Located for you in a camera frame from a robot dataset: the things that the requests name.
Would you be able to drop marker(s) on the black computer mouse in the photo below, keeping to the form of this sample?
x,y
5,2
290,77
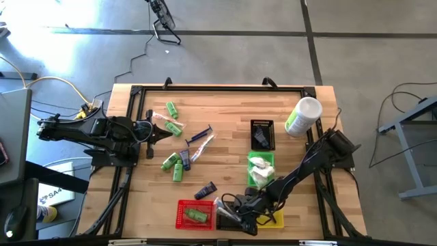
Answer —
x,y
15,222

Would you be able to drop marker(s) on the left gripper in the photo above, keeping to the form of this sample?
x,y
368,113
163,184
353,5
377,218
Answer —
x,y
149,116

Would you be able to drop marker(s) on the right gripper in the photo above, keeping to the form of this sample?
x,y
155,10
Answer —
x,y
254,205

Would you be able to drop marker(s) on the dark blue DSC tube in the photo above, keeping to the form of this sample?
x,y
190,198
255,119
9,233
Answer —
x,y
205,190

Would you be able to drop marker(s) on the black plastic basket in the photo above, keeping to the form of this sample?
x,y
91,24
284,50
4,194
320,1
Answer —
x,y
222,225
254,123

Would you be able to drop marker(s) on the clear bag of cotton balls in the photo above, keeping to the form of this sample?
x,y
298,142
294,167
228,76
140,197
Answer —
x,y
268,171

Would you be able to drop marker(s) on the green plastic basket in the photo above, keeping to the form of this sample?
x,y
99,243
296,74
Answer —
x,y
269,154

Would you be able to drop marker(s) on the black side desk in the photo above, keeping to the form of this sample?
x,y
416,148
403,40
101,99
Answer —
x,y
30,205

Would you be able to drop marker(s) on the grey dark-capped tube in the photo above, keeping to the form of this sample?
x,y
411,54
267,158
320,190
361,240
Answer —
x,y
185,160

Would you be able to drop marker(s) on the black desk crossbar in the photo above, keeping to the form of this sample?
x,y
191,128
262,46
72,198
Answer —
x,y
58,177

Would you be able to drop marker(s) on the white green wipes canister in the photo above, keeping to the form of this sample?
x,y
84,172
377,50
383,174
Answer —
x,y
304,116

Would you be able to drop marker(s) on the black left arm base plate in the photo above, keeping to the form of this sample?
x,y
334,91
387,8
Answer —
x,y
102,159

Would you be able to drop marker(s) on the blue disposable razor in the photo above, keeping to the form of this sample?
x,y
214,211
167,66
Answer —
x,y
193,139
206,130

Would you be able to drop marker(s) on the black floor fan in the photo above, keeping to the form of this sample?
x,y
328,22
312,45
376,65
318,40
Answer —
x,y
164,17

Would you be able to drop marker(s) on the silver metal bracket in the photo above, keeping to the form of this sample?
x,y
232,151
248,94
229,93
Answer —
x,y
317,243
126,242

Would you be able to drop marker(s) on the vanity pack cotton swab bag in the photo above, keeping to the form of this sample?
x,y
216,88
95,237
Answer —
x,y
260,161
259,179

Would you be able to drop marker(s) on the red plastic basket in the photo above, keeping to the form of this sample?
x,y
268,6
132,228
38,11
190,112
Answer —
x,y
181,222

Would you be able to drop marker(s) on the yellow white container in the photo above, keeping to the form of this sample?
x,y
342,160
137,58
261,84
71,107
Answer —
x,y
48,214

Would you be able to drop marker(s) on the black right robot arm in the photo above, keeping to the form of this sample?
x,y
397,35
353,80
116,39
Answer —
x,y
307,160

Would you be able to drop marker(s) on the grey desk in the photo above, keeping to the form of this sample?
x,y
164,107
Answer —
x,y
13,136

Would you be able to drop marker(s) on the dark red-edged device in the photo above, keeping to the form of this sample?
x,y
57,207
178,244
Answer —
x,y
2,152

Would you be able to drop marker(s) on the grey metal table frame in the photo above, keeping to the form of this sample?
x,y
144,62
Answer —
x,y
423,192

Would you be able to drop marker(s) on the black flat floor bar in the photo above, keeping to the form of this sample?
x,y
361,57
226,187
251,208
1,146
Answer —
x,y
17,75

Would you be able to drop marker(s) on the white printed box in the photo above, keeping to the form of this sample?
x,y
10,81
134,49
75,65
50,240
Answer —
x,y
58,194

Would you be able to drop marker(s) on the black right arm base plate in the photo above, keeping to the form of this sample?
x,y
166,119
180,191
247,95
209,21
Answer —
x,y
346,163

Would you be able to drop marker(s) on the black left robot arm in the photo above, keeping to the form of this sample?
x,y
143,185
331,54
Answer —
x,y
78,131

